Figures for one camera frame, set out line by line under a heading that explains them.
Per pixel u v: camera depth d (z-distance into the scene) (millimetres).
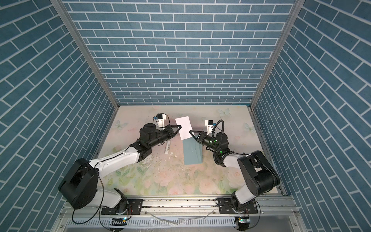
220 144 646
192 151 938
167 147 942
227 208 734
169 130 706
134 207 735
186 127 801
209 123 788
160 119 737
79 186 422
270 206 758
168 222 703
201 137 736
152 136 637
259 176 457
